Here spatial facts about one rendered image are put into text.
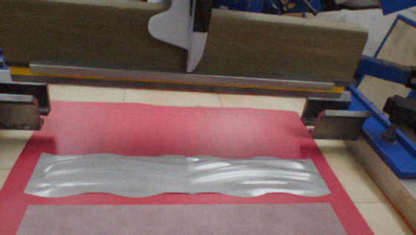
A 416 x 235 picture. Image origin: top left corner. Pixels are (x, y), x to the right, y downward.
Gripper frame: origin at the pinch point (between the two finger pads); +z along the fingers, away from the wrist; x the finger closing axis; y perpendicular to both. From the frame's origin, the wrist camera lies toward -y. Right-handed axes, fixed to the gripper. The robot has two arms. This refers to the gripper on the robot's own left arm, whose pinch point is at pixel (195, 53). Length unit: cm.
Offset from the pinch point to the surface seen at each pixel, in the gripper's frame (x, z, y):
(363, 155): 3.0, 12.2, -25.4
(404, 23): -207, 39, -196
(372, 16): -258, 48, -201
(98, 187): 8.3, 13.3, 10.2
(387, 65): -47, 17, -64
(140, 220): 12.7, 13.7, 5.4
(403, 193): 11.7, 11.1, -25.4
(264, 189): 8.4, 13.4, -9.2
